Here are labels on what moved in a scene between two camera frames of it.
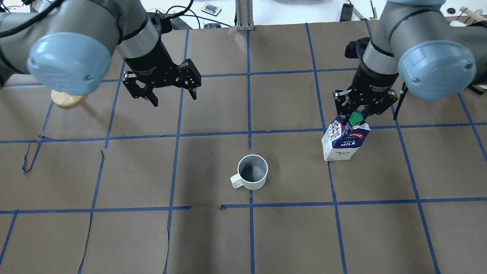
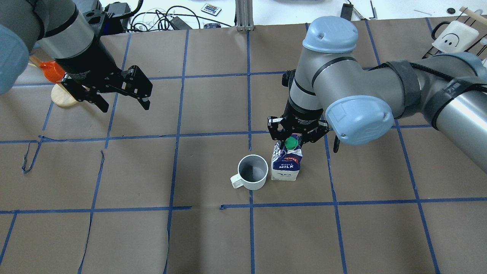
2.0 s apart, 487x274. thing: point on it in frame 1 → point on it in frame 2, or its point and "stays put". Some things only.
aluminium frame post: [244, 15] stays put
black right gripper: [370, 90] → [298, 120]
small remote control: [211, 9] stays put
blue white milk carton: [339, 141] → [285, 163]
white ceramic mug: [252, 172] stays put
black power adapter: [346, 12] stays put
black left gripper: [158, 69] → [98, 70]
